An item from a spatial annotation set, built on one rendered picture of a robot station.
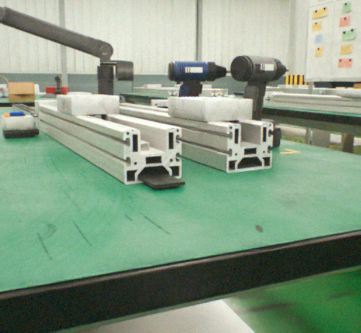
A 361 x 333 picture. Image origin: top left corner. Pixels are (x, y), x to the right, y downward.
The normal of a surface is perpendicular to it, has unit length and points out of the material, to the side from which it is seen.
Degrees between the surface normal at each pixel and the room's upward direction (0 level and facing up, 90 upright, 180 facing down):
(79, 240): 0
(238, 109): 90
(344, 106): 90
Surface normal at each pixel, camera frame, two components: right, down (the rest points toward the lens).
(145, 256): 0.00, -0.99
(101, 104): 0.46, 0.15
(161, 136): -0.89, 0.07
